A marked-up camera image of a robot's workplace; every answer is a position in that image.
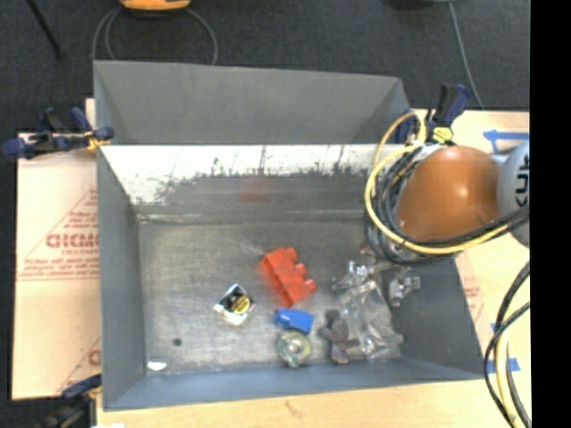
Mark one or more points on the brown cardboard board red print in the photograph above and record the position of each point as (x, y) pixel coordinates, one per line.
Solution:
(53, 203)

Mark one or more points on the purple-brown toy figure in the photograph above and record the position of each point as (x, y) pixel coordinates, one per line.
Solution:
(339, 334)

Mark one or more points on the small blue toy brick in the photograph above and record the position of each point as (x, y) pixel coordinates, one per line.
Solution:
(295, 319)

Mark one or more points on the clear plastic packet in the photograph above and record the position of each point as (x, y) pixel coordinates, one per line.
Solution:
(370, 317)

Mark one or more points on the grey metal bin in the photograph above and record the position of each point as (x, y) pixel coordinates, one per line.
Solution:
(201, 248)

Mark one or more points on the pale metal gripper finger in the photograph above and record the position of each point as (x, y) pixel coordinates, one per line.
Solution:
(354, 271)
(401, 287)

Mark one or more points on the white yellow black packet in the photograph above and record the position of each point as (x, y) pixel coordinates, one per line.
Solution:
(234, 305)

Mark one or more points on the small white scrap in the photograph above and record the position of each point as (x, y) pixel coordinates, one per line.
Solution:
(156, 365)

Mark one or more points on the orange-red toy brick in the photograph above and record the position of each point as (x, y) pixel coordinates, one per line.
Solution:
(290, 277)

